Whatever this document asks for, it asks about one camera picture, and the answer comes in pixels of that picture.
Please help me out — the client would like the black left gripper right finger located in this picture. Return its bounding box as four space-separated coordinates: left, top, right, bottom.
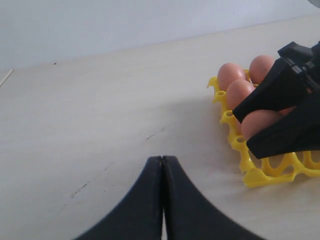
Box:
162 156 261 240

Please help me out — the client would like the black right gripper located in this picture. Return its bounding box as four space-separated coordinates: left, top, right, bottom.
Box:
232 41 320 159

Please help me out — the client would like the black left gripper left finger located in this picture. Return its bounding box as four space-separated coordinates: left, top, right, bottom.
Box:
77 156 163 240

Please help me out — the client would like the brown egg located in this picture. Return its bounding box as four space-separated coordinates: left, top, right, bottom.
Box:
278 106 296 117
241 109 284 141
226 79 255 110
217 62 246 91
249 55 275 84

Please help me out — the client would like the yellow plastic egg tray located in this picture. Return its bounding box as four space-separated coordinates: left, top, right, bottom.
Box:
207 76 320 188

